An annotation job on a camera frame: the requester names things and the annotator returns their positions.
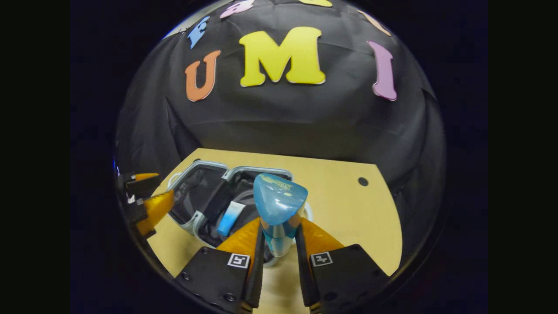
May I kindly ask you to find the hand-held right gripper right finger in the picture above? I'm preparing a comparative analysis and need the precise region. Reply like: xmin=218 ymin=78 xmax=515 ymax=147
xmin=295 ymin=217 xmax=391 ymax=314

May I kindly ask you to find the small white suitcase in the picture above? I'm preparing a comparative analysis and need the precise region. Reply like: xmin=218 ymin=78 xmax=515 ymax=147
xmin=167 ymin=160 xmax=313 ymax=267

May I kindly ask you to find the black backdrop cloth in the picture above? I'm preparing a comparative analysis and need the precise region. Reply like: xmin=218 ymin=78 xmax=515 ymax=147
xmin=114 ymin=0 xmax=447 ymax=245

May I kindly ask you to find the clear blue skin care tube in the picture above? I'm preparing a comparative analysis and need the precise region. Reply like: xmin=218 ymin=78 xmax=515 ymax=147
xmin=217 ymin=201 xmax=247 ymax=237

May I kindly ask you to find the blue skin care bottle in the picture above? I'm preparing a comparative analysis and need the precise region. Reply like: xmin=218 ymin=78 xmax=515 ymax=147
xmin=253 ymin=173 xmax=309 ymax=258

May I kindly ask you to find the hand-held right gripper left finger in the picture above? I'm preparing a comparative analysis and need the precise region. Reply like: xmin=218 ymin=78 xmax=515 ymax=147
xmin=174 ymin=217 xmax=265 ymax=314

